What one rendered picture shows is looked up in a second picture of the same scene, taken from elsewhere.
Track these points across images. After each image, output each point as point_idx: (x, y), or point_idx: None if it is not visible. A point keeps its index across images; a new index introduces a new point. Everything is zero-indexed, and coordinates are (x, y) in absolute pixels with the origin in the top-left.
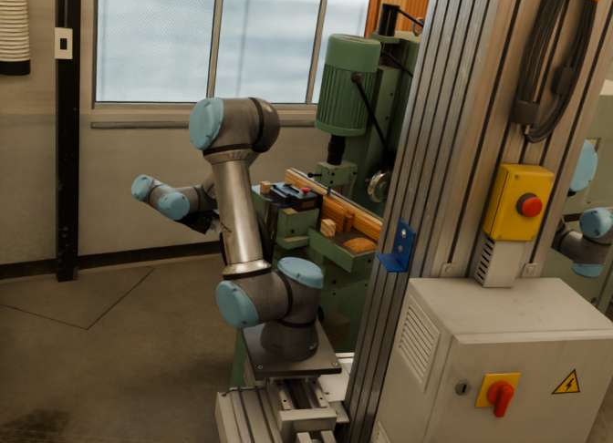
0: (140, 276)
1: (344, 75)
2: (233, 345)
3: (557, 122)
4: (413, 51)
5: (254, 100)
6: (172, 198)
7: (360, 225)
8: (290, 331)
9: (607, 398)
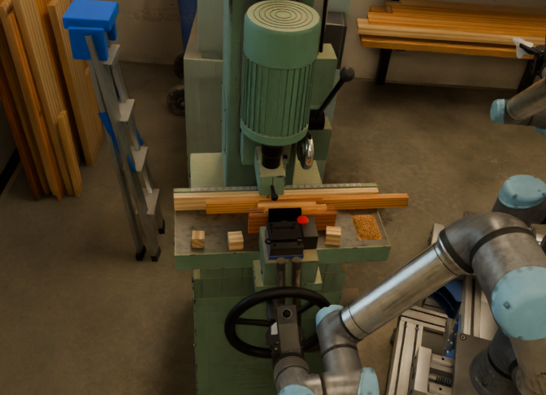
0: None
1: (305, 72)
2: (129, 383)
3: None
4: None
5: (522, 229)
6: (377, 386)
7: (332, 205)
8: None
9: (347, 156)
